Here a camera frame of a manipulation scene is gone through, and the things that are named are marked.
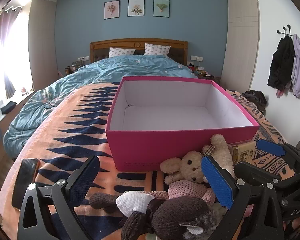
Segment yellow beige carton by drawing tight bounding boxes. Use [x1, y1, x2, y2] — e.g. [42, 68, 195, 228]
[226, 140, 259, 164]

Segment beige wardrobe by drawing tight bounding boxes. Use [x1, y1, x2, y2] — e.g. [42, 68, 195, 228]
[221, 0, 259, 90]

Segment cream teddy bear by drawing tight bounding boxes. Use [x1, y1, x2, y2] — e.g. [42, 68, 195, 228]
[160, 134, 237, 184]

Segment pink cardboard box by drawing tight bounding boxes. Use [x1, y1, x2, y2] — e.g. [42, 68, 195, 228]
[105, 76, 260, 172]

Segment brown monkey plush toy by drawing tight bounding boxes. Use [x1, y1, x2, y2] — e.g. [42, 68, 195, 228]
[89, 190, 215, 240]

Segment framed white flower picture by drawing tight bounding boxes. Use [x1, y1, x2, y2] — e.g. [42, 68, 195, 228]
[128, 0, 144, 17]

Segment pink knitted plush toy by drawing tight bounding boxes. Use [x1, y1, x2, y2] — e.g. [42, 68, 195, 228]
[145, 174, 217, 205]

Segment black smartphone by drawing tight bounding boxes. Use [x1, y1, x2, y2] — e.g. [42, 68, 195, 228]
[12, 158, 39, 209]

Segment dark bag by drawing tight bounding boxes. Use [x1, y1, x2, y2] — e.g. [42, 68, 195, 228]
[242, 90, 267, 113]

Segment white heart print pillow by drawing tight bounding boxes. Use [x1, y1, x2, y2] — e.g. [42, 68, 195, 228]
[144, 43, 171, 57]
[109, 47, 136, 58]

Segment wooden headboard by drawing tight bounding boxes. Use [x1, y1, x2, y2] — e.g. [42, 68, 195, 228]
[90, 38, 189, 65]

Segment orange patterned blanket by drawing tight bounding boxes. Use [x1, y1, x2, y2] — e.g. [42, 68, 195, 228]
[0, 80, 298, 240]

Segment framed green leaf picture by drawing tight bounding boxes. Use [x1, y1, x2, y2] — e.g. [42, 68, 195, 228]
[153, 0, 171, 18]

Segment black pouch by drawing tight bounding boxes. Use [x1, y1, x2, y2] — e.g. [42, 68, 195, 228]
[0, 101, 17, 114]

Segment black wall coat hooks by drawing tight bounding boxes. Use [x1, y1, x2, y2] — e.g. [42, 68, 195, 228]
[276, 24, 294, 37]

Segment blue floral duvet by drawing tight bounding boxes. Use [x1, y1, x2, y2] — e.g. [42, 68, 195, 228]
[2, 55, 199, 159]

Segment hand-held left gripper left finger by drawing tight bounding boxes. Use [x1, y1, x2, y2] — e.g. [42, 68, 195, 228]
[17, 156, 101, 240]

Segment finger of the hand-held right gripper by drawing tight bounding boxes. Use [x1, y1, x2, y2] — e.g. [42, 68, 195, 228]
[234, 162, 282, 186]
[256, 139, 294, 157]

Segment grey furry plush toy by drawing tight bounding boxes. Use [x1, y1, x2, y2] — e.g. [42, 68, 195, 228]
[175, 210, 227, 240]

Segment black jacket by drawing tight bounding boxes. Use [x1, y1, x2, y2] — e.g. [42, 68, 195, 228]
[267, 35, 296, 92]

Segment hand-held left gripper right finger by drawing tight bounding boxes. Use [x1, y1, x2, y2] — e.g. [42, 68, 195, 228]
[201, 155, 285, 240]

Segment grey purple curtain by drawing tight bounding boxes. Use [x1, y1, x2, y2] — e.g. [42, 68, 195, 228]
[0, 6, 23, 98]

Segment framed pink flower picture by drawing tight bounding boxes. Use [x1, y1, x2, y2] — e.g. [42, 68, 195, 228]
[104, 1, 120, 20]

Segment lavender hoodie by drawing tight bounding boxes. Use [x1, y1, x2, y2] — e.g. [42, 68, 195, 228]
[290, 34, 300, 98]

